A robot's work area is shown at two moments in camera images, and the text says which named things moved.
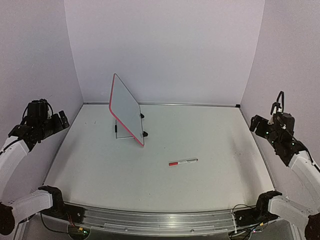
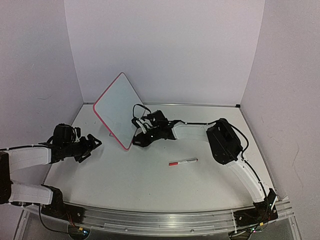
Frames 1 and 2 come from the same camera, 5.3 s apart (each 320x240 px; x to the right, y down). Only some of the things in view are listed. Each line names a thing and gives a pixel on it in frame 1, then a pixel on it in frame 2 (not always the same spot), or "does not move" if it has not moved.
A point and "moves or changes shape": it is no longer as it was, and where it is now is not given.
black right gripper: [261, 125] to [146, 135]
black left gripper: [58, 125] to [86, 148]
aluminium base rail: [154, 222] does not move
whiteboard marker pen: [175, 163] does not move
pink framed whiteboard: [126, 110] moves or changes shape
